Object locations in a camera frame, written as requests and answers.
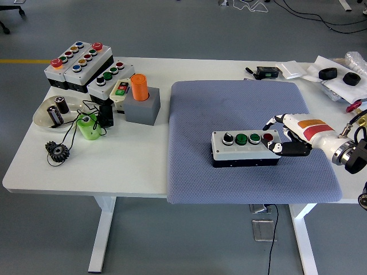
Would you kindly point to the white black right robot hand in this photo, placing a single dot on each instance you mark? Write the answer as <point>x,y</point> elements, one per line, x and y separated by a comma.
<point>309,130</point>

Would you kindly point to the white four-control button box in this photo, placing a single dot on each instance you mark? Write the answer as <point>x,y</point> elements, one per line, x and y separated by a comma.
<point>97,91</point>
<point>243,150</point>

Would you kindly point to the white five-button control box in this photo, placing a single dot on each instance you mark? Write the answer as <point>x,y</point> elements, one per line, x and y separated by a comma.
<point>91,67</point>
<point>53,75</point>

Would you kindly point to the black module green terminal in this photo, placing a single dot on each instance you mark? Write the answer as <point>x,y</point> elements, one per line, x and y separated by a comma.
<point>266,71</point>

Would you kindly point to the clear bubble wrap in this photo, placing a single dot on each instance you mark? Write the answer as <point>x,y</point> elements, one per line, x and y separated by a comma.
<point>355,58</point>

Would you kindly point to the black plug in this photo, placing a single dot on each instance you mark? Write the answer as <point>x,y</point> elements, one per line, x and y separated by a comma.
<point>249,70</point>

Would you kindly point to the small metal floor socket plate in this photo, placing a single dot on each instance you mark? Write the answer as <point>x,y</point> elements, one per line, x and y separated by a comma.
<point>258,208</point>

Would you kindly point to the white table leg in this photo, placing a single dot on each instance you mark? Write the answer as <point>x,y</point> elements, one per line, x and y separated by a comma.
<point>304,235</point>
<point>101,229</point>

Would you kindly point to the grey-blue textured mat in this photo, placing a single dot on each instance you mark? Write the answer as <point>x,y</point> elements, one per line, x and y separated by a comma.
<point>200,114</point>

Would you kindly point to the large metal floor socket plate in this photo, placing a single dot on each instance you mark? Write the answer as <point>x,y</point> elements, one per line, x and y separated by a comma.
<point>263,230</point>

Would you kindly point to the white furniture leg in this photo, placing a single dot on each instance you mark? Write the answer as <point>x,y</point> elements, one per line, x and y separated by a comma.
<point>345,5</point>

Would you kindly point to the grey block with hole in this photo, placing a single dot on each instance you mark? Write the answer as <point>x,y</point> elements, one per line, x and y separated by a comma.
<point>140,113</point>

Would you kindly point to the orange cylinder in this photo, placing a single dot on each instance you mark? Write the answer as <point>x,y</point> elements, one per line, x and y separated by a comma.
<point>139,88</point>

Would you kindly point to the small black device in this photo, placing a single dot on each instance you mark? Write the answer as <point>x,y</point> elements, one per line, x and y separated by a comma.
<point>106,117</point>

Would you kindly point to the green plastic spool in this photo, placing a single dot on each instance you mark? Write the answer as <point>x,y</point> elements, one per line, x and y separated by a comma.
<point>90,131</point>

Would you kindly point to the black cylindrical capacitor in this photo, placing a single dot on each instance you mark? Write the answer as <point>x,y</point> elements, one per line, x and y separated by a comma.
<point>55,115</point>
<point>63,106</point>

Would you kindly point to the black metal gear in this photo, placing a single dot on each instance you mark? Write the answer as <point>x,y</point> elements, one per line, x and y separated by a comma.
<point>61,154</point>

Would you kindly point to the silver metal dish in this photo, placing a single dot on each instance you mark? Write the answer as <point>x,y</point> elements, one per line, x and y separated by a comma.
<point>43,117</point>

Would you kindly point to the black office chair base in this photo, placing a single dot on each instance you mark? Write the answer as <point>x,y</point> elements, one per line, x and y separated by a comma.
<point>5,29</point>

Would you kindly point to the cream pendant switch box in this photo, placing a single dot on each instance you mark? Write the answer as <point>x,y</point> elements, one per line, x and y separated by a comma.
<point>114,98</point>

